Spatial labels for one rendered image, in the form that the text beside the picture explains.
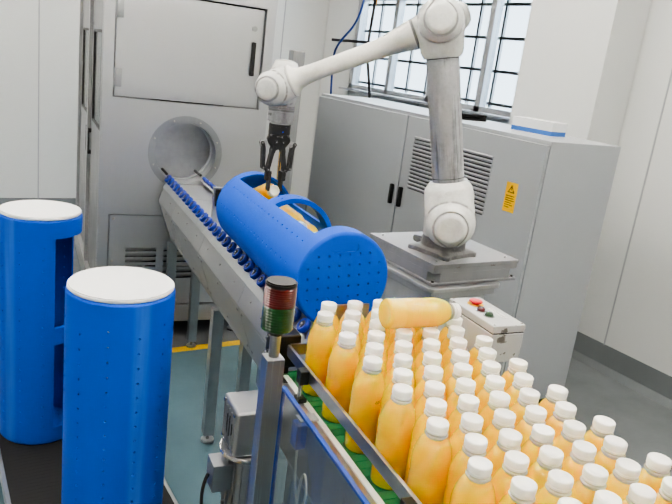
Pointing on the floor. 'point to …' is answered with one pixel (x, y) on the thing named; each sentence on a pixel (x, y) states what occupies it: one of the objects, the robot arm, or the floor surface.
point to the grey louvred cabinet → (546, 261)
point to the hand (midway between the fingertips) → (274, 181)
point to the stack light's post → (265, 429)
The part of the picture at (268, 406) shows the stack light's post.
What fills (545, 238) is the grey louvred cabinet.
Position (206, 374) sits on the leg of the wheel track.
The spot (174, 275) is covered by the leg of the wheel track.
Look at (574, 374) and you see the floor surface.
